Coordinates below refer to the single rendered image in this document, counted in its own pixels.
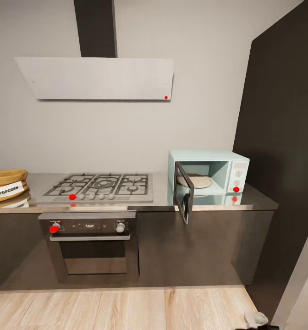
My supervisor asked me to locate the microwave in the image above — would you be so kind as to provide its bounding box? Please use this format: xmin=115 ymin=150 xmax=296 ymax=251
xmin=168 ymin=150 xmax=250 ymax=231

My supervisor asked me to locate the popcorn bag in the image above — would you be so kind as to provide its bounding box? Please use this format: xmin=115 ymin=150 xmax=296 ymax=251
xmin=0 ymin=169 xmax=30 ymax=202

